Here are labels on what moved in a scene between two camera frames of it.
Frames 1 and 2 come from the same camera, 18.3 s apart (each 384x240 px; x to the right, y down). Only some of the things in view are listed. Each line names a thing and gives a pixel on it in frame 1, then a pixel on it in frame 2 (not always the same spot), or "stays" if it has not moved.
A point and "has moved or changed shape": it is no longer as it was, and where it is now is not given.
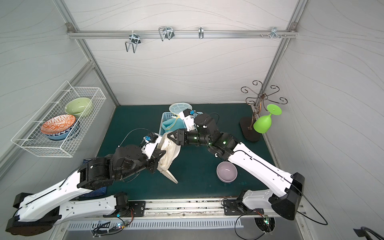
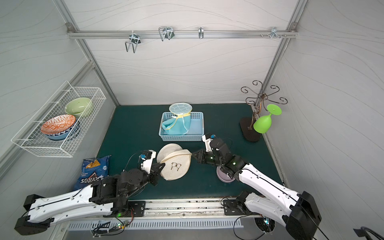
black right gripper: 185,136 -> 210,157
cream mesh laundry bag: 170,150 has moved or changed shape
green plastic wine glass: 262,125 stays
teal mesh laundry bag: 172,124 stays
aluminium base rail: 193,208 stays
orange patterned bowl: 58,124 stays
